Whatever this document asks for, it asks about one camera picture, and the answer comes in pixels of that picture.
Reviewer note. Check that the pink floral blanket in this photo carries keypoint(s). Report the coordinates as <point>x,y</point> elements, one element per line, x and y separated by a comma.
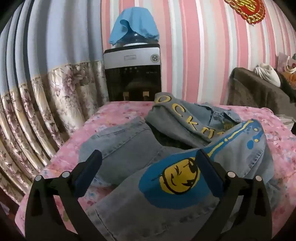
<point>69,150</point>

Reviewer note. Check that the printed denim jacket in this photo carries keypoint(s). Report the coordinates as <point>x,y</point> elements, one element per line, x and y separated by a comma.
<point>129,208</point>

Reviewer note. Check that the silver black water dispenser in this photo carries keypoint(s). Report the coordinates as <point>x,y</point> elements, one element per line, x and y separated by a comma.
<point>131,69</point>

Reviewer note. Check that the pink gift bag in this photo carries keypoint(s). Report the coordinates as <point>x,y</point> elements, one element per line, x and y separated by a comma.
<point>288,69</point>

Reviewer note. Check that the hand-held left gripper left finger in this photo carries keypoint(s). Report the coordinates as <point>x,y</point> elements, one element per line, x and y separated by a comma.
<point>83,177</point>

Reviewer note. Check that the red gold wall decoration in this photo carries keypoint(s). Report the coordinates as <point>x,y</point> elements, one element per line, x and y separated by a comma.
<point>249,9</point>

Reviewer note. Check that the white cloth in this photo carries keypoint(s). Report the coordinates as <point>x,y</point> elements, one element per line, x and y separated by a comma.
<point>268,71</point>

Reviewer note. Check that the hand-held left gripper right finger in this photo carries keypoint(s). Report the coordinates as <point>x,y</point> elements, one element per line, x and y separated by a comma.
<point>210,170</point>

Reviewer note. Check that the blue floral curtain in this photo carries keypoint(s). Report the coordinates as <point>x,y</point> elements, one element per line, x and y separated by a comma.
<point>46,69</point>

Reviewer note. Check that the blue cloth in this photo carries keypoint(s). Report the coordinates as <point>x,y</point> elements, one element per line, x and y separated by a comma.
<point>136,20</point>

